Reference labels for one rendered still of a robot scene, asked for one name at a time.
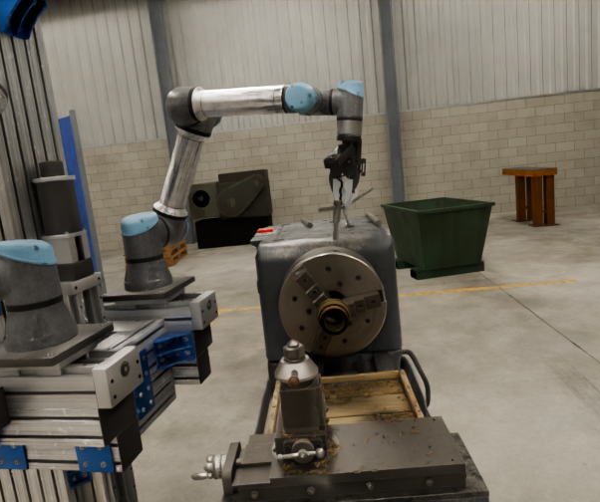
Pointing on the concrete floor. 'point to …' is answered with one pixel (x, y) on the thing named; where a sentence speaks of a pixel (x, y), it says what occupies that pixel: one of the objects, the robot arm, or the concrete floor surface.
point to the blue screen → (81, 186)
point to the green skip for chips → (439, 235)
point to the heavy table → (543, 200)
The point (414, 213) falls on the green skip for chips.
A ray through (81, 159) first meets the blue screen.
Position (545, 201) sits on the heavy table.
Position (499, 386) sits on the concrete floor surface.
